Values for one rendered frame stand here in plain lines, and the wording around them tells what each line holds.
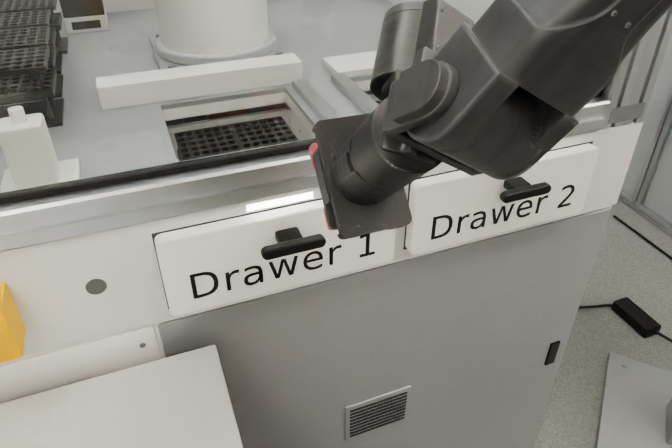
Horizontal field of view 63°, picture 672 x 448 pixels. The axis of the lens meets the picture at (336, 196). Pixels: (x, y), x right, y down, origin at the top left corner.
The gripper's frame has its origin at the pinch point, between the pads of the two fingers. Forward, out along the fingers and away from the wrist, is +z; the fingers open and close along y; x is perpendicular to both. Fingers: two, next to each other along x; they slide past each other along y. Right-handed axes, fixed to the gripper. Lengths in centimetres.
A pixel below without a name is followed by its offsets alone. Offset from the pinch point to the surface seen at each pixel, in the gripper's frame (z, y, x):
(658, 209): 121, -9, -167
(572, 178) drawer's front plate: 12.6, -1.8, -38.8
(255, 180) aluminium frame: 7.6, 4.7, 6.3
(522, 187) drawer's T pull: 8.8, -2.0, -27.7
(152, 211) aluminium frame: 8.6, 3.5, 17.5
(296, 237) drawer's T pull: 9.2, -2.3, 2.8
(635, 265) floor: 113, -26, -139
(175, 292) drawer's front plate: 14.7, -5.0, 16.8
